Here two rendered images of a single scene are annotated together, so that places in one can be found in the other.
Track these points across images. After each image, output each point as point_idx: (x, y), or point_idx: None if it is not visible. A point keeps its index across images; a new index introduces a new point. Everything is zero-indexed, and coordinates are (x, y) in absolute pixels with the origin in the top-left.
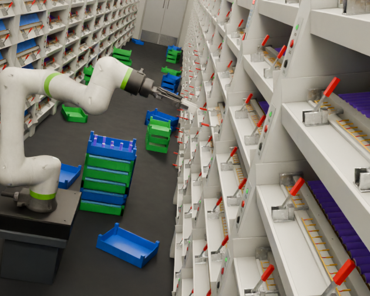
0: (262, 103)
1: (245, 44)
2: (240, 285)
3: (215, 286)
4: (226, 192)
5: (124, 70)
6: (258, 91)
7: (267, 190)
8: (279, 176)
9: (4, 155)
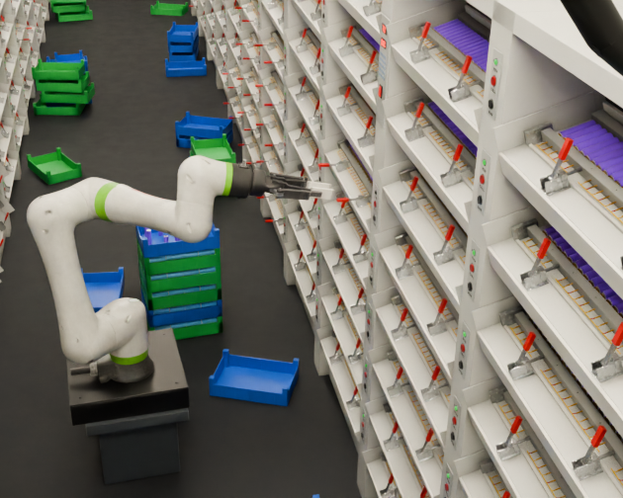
0: None
1: (387, 105)
2: (488, 439)
3: (446, 437)
4: (420, 315)
5: (222, 171)
6: None
7: (491, 336)
8: (498, 315)
9: (72, 324)
